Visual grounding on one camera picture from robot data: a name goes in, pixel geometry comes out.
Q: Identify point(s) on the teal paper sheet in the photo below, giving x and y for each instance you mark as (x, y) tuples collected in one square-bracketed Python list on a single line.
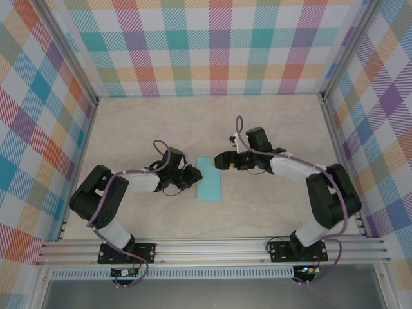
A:
[(209, 186)]

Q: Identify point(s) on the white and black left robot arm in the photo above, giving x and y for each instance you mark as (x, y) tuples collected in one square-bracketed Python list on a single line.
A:
[(143, 185)]

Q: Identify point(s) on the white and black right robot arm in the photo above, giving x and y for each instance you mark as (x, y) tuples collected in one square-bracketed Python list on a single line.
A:
[(289, 167)]

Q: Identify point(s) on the small black circuit board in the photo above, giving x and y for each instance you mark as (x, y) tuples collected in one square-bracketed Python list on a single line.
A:
[(124, 273)]

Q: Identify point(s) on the small circuit board with LED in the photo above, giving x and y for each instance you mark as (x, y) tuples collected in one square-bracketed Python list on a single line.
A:
[(307, 269)]

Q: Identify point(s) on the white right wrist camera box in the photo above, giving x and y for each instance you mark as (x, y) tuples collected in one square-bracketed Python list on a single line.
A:
[(237, 143)]

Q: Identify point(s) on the long aluminium mounting rail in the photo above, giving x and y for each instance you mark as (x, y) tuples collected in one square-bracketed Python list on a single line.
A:
[(209, 251)]

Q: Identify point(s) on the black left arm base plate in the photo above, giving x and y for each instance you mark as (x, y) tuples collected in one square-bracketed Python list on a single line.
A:
[(148, 252)]

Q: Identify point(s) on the aluminium table side rail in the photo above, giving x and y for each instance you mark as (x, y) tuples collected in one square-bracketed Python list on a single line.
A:
[(81, 161), (333, 128)]

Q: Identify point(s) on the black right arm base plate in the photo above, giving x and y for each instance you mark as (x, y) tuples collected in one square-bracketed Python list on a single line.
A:
[(277, 257)]

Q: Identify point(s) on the aluminium frame post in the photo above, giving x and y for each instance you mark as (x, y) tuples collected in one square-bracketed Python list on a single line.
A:
[(71, 51), (346, 48)]

